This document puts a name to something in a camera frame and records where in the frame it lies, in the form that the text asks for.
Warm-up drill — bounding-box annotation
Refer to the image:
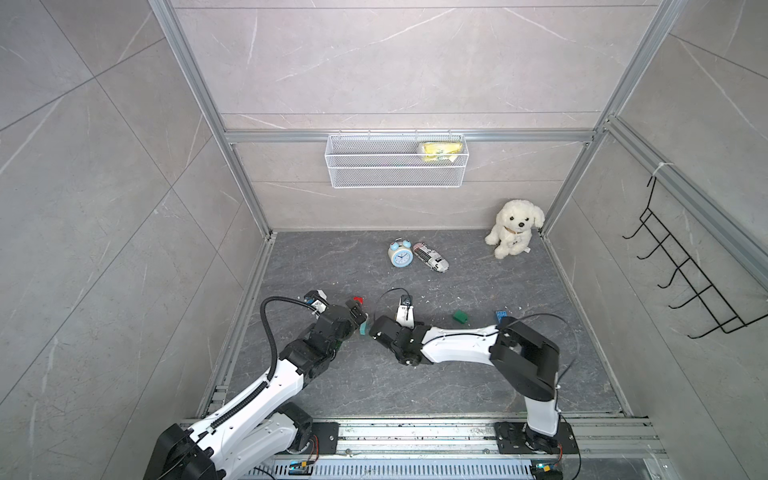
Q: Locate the white wire mesh basket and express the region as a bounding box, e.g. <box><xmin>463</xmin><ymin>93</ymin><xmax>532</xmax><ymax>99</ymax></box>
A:
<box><xmin>324</xmin><ymin>133</ymin><xmax>469</xmax><ymax>189</ymax></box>

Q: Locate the yellow sponge in basket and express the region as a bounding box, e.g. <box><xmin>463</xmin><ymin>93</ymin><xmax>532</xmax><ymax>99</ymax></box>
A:
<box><xmin>417</xmin><ymin>142</ymin><xmax>464</xmax><ymax>163</ymax></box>

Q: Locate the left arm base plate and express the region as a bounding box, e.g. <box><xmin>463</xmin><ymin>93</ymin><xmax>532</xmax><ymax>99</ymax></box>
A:
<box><xmin>290</xmin><ymin>421</ymin><xmax>340</xmax><ymax>456</ymax></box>

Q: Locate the dark green lego brick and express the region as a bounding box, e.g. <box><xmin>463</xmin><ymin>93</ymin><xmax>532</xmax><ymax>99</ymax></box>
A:
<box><xmin>452</xmin><ymin>310</ymin><xmax>469</xmax><ymax>324</ymax></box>

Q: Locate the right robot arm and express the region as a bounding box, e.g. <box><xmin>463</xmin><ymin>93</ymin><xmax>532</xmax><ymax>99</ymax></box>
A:
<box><xmin>366</xmin><ymin>316</ymin><xmax>560</xmax><ymax>453</ymax></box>

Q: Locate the blue alarm clock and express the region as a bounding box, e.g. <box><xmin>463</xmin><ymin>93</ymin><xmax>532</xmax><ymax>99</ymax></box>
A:
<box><xmin>387</xmin><ymin>238</ymin><xmax>414</xmax><ymax>268</ymax></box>

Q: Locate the black wire hook rack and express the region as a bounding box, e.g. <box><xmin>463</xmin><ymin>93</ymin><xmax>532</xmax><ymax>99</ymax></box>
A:
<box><xmin>622</xmin><ymin>176</ymin><xmax>767</xmax><ymax>340</ymax></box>

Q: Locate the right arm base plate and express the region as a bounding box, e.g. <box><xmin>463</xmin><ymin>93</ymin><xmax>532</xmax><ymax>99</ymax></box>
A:
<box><xmin>493</xmin><ymin>419</ymin><xmax>580</xmax><ymax>455</ymax></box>

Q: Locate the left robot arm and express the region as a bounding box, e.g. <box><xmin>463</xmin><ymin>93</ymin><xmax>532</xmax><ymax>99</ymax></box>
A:
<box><xmin>144</xmin><ymin>290</ymin><xmax>367</xmax><ymax>479</ymax></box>

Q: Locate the aluminium mounting rail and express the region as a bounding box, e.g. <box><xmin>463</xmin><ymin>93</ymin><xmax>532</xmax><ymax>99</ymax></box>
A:
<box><xmin>161</xmin><ymin>416</ymin><xmax>667</xmax><ymax>463</ymax></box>

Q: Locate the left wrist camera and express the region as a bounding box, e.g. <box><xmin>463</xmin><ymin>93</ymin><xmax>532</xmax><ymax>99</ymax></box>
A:
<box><xmin>304</xmin><ymin>290</ymin><xmax>329</xmax><ymax>315</ymax></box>

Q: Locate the white plush dog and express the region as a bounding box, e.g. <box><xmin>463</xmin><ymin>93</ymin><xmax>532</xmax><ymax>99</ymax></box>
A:
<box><xmin>485</xmin><ymin>199</ymin><xmax>545</xmax><ymax>260</ymax></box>

